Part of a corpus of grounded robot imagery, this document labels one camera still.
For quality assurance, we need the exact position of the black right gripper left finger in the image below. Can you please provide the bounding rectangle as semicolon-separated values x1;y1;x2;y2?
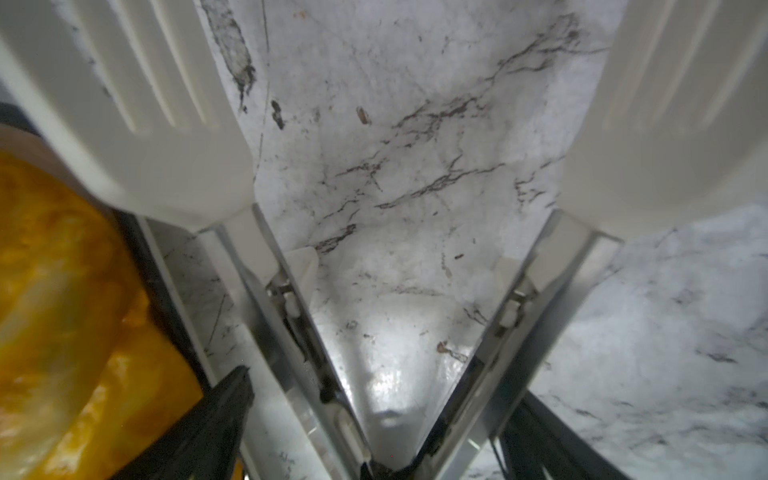
113;365;254;479

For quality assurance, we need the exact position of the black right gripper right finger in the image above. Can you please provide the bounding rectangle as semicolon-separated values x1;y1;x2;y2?
499;393;628;480

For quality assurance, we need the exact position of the white strawberry tray black rim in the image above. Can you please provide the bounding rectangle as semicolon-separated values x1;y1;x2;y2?
0;101;241;480

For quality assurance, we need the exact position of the long twisted yellow bread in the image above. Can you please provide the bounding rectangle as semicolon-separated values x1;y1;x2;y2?
1;153;202;479

